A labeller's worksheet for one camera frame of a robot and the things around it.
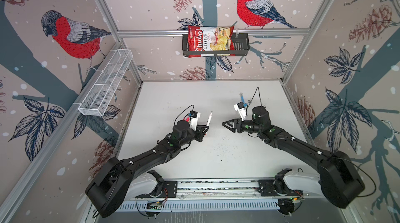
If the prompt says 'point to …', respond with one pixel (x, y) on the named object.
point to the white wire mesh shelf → (98, 99)
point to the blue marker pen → (241, 96)
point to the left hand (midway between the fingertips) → (208, 128)
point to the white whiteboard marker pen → (209, 119)
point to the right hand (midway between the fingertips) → (223, 127)
